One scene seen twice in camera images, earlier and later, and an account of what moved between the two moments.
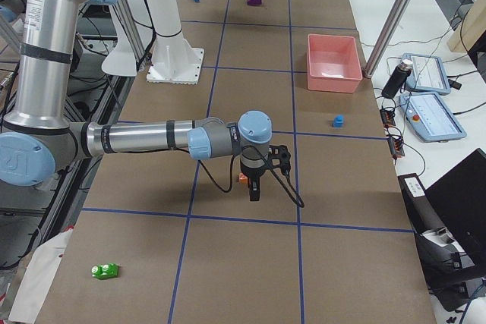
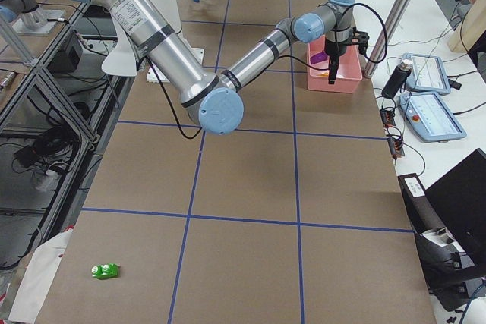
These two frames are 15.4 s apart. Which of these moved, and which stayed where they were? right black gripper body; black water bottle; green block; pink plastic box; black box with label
Moved: right black gripper body
Stayed: black water bottle; green block; black box with label; pink plastic box
